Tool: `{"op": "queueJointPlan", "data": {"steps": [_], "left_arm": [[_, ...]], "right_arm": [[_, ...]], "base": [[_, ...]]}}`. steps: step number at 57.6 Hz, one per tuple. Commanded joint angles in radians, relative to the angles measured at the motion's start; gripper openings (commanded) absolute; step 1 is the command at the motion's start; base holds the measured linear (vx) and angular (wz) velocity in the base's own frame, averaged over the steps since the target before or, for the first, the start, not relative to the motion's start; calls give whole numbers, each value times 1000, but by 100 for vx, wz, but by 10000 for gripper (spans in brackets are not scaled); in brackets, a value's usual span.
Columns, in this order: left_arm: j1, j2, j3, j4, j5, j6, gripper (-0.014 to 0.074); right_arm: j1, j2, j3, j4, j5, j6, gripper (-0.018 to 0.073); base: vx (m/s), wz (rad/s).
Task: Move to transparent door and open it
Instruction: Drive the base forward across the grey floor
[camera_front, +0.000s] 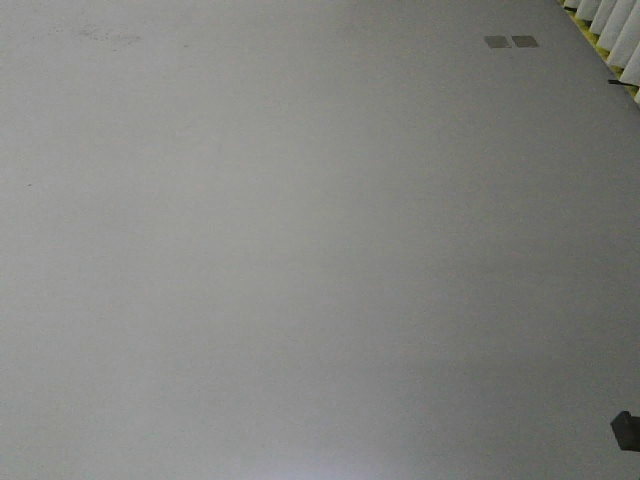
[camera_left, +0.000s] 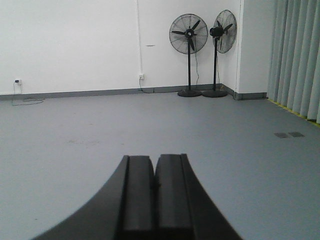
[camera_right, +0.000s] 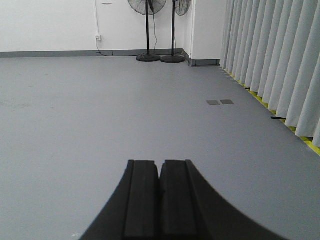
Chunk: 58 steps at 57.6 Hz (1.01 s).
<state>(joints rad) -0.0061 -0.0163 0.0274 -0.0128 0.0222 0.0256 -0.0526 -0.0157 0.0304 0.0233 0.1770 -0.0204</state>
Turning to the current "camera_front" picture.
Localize grey floor plate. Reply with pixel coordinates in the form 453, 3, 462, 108
511, 35, 539, 48
484, 35, 511, 49

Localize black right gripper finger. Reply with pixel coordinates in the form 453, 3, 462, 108
610, 411, 640, 451

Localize white vertical blinds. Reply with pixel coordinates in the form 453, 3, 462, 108
559, 0, 640, 105

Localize right grey floor plate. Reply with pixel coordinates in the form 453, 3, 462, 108
511, 35, 539, 48

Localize left grey floor plate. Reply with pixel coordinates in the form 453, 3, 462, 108
484, 35, 511, 49

